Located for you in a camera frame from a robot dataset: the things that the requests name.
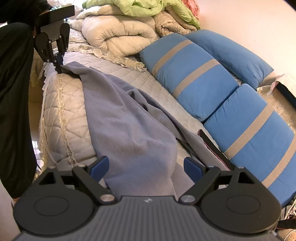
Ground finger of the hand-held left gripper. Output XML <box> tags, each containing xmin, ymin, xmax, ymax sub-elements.
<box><xmin>42</xmin><ymin>40</ymin><xmax>63</xmax><ymax>74</ymax></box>
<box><xmin>57</xmin><ymin>39</ymin><xmax>69</xmax><ymax>67</ymax></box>

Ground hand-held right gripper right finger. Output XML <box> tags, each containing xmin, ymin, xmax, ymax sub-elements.
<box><xmin>179</xmin><ymin>157</ymin><xmax>263</xmax><ymax>205</ymax></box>

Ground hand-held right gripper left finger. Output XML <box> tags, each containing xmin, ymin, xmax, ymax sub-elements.
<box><xmin>38</xmin><ymin>156</ymin><xmax>117</xmax><ymax>205</ymax></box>

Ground grey-blue sweatpants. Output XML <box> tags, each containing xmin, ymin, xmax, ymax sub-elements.
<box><xmin>60</xmin><ymin>61</ymin><xmax>232</xmax><ymax>202</ymax></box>

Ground cream lace trimmed cover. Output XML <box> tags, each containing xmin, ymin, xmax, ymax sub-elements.
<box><xmin>67</xmin><ymin>22</ymin><xmax>148</xmax><ymax>70</ymax></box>

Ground beige puffy comforter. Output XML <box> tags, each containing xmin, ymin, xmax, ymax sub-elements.
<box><xmin>82</xmin><ymin>11</ymin><xmax>160</xmax><ymax>56</ymax></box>

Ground blue pillow with beige stripes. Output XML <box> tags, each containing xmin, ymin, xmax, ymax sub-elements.
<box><xmin>139</xmin><ymin>34</ymin><xmax>240</xmax><ymax>122</ymax></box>
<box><xmin>203</xmin><ymin>83</ymin><xmax>296</xmax><ymax>207</ymax></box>

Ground light green blanket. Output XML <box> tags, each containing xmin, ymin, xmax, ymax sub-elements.
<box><xmin>83</xmin><ymin>0</ymin><xmax>201</xmax><ymax>29</ymax></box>

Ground cream lace cloth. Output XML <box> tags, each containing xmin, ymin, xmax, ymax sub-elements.
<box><xmin>255</xmin><ymin>74</ymin><xmax>296</xmax><ymax>136</ymax></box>

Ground beige knitted blanket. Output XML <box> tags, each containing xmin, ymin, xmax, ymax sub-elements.
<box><xmin>155</xmin><ymin>10</ymin><xmax>197</xmax><ymax>37</ymax></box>

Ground plain blue pillow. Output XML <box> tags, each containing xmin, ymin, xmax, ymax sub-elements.
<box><xmin>185</xmin><ymin>29</ymin><xmax>274</xmax><ymax>91</ymax></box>

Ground pink blanket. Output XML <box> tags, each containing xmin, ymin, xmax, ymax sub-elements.
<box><xmin>181</xmin><ymin>0</ymin><xmax>199</xmax><ymax>16</ymax></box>

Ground black strap with red edge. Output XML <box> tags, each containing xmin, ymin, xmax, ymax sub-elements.
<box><xmin>198</xmin><ymin>129</ymin><xmax>238</xmax><ymax>172</ymax></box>

